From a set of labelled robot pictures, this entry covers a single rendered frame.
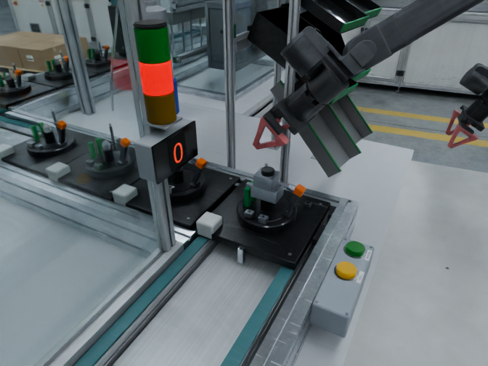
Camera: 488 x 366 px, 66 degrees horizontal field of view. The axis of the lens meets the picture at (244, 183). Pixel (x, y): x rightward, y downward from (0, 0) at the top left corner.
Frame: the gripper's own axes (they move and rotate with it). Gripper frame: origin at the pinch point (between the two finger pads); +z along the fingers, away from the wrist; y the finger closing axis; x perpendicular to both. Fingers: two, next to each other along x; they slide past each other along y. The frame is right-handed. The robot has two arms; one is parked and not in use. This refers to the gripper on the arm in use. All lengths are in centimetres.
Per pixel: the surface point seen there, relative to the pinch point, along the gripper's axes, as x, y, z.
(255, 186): 6.9, 2.1, 9.8
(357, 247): 30.2, 1.4, 0.2
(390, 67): 35, -404, 80
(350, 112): 11.6, -48.4, 3.2
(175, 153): -8.3, 19.9, 3.7
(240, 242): 13.4, 11.3, 15.7
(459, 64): 80, -413, 27
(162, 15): -61, -59, 40
